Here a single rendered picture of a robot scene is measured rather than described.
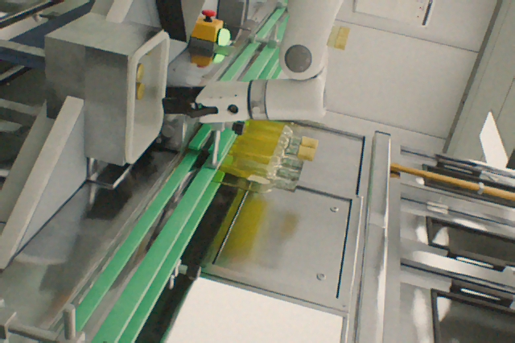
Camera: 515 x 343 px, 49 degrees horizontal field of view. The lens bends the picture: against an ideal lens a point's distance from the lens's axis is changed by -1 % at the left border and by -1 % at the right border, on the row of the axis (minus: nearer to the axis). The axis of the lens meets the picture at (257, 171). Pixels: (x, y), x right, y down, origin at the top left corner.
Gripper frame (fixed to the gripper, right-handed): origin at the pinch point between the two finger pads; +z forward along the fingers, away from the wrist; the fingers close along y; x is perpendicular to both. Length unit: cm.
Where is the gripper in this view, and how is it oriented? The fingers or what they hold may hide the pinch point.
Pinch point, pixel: (177, 100)
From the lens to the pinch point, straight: 111.4
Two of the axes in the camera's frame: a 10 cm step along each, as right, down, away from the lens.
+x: -1.0, -8.7, -4.8
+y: 2.2, -4.9, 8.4
